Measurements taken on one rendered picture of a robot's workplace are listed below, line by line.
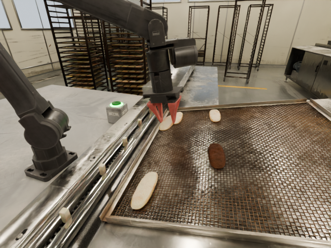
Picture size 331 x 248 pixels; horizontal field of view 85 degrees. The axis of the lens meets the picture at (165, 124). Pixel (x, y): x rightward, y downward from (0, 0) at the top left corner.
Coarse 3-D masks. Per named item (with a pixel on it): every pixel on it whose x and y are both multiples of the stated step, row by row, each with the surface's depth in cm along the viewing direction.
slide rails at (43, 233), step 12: (120, 144) 60; (108, 156) 55; (120, 156) 55; (96, 168) 50; (108, 168) 50; (84, 180) 46; (72, 192) 43; (72, 204) 40; (84, 204) 40; (72, 216) 37; (48, 228) 35; (36, 240) 33
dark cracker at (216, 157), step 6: (216, 144) 46; (210, 150) 44; (216, 150) 44; (222, 150) 43; (210, 156) 42; (216, 156) 41; (222, 156) 41; (210, 162) 41; (216, 162) 40; (222, 162) 40; (216, 168) 39
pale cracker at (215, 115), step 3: (210, 111) 65; (213, 111) 64; (216, 111) 64; (210, 114) 63; (213, 114) 62; (216, 114) 62; (219, 114) 62; (210, 117) 61; (213, 117) 60; (216, 117) 60; (219, 117) 60; (213, 120) 59; (216, 120) 59; (219, 120) 59
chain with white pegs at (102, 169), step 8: (200, 48) 363; (144, 120) 79; (136, 128) 72; (112, 160) 55; (104, 168) 49; (88, 192) 44; (80, 200) 42; (64, 208) 37; (64, 216) 36; (64, 224) 38; (56, 232) 35; (48, 240) 34
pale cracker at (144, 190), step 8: (144, 176) 40; (152, 176) 39; (144, 184) 37; (152, 184) 37; (136, 192) 36; (144, 192) 35; (152, 192) 36; (136, 200) 34; (144, 200) 34; (136, 208) 33
